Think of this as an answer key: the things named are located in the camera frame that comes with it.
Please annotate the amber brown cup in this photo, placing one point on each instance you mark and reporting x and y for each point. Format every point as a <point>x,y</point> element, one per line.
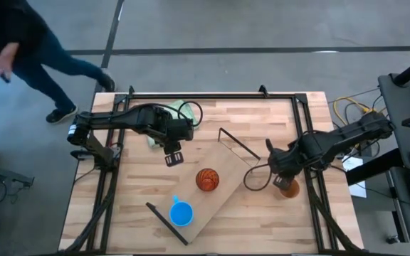
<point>293,191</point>

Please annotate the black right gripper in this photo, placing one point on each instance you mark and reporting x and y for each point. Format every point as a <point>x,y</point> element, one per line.
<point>290,158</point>

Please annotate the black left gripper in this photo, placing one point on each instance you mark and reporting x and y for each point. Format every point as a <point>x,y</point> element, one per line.
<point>180,129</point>

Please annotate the small basketball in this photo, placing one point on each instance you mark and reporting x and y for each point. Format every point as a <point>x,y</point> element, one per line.
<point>207,180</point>

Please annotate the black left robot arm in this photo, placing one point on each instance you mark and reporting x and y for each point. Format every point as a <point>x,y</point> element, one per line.
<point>119,119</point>

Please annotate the wooden shelf with black brackets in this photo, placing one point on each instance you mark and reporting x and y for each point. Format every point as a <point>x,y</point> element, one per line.
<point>205,206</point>

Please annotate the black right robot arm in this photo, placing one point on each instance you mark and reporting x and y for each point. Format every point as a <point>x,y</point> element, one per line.
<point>351,133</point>

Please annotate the walking person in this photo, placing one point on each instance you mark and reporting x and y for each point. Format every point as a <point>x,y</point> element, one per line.
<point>9,28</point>

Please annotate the grey side desk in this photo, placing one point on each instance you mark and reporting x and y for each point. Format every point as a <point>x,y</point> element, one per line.
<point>397,106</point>

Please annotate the green microfibre cloth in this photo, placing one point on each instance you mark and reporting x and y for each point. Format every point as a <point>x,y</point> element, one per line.
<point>187,110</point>

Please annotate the white paper sheet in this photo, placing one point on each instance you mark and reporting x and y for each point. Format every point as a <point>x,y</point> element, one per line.
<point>358,185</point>

